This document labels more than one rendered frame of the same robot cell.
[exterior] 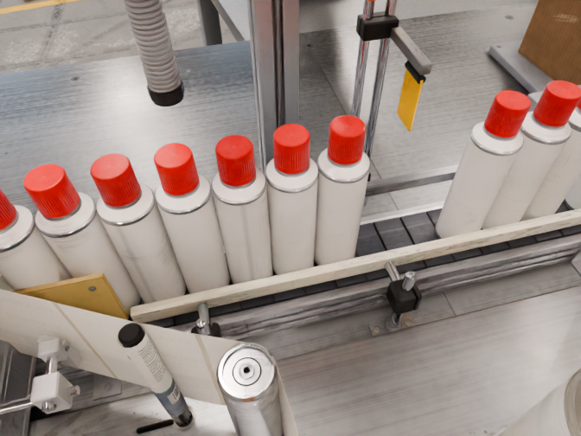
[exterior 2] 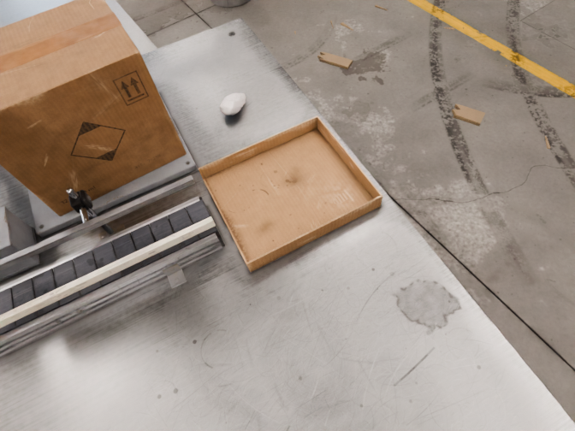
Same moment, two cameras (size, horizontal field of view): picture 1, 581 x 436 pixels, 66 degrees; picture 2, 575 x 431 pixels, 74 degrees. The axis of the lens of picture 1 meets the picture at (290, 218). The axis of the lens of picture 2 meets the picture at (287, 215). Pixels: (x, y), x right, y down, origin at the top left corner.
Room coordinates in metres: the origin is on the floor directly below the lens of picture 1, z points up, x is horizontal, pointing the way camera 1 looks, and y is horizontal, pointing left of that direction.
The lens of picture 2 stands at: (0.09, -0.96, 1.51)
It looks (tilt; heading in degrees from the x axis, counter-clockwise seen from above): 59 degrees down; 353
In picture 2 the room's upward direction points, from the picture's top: 8 degrees counter-clockwise
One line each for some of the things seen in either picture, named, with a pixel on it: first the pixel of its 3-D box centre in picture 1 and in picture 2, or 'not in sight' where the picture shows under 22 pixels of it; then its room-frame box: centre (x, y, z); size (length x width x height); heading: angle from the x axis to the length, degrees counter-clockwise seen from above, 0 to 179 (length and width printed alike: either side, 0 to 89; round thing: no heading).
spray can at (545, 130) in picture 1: (524, 165); not in sight; (0.37, -0.27, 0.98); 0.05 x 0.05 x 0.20
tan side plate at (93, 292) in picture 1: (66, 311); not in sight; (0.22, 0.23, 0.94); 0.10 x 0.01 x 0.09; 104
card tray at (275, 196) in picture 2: not in sight; (287, 186); (0.56, -1.03, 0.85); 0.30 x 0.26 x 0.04; 104
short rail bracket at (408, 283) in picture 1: (402, 302); not in sight; (0.25, -0.12, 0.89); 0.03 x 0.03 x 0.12; 14
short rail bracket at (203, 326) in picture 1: (208, 334); not in sight; (0.22, 0.09, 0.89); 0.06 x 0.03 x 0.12; 14
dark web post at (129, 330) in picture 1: (162, 383); not in sight; (0.13, 0.11, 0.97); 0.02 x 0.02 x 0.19
